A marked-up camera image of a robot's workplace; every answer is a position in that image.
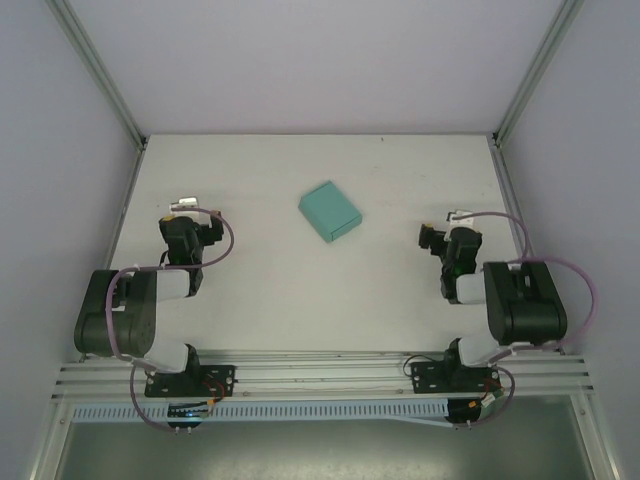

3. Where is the teal cardboard paper box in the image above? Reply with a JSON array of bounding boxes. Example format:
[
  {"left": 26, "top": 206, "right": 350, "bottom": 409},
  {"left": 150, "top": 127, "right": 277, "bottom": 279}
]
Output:
[{"left": 298, "top": 178, "right": 363, "bottom": 245}]

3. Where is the black round controller box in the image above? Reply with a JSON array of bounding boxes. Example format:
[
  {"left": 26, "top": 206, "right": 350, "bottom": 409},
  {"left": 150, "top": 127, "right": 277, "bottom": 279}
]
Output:
[
  {"left": 166, "top": 402, "right": 206, "bottom": 434},
  {"left": 446, "top": 398, "right": 489, "bottom": 431}
]

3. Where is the aluminium table side rail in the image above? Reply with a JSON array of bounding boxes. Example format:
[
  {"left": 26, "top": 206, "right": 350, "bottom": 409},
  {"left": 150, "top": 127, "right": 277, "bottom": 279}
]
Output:
[
  {"left": 489, "top": 144, "right": 566, "bottom": 354},
  {"left": 77, "top": 137, "right": 150, "bottom": 364}
]

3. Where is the thin black cable loop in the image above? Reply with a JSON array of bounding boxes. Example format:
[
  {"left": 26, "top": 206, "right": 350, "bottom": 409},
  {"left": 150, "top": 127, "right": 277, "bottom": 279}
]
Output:
[{"left": 401, "top": 353, "right": 449, "bottom": 379}]

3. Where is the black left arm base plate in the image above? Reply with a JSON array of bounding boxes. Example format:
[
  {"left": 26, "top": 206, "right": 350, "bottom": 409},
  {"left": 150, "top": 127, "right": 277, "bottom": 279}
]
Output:
[{"left": 144, "top": 363, "right": 237, "bottom": 399}]

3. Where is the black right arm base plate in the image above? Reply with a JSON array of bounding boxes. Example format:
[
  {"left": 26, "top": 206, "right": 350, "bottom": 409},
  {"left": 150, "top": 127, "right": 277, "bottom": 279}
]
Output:
[{"left": 408, "top": 360, "right": 501, "bottom": 396}]

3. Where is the red black wire bundle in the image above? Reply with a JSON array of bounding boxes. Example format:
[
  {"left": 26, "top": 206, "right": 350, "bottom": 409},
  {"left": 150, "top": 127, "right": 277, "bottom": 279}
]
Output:
[
  {"left": 202, "top": 377, "right": 226, "bottom": 407},
  {"left": 469, "top": 372, "right": 504, "bottom": 409}
]

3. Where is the aluminium frame post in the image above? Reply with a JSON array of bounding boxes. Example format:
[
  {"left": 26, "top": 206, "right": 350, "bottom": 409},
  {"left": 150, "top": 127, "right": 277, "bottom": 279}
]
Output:
[
  {"left": 47, "top": 0, "right": 150, "bottom": 151},
  {"left": 492, "top": 0, "right": 586, "bottom": 147}
]

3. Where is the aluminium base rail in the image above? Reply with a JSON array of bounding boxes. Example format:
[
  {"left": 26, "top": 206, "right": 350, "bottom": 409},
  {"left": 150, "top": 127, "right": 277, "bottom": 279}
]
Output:
[{"left": 49, "top": 348, "right": 599, "bottom": 401}]

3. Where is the white slotted cable duct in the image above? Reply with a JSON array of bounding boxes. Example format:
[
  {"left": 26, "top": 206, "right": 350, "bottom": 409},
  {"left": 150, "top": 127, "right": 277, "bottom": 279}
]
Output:
[{"left": 72, "top": 398, "right": 451, "bottom": 424}]

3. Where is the aluminium frame leg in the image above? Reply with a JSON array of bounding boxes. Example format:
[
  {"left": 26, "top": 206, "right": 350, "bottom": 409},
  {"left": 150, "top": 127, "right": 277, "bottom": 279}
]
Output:
[
  {"left": 27, "top": 397, "right": 76, "bottom": 480},
  {"left": 569, "top": 394, "right": 629, "bottom": 480}
]

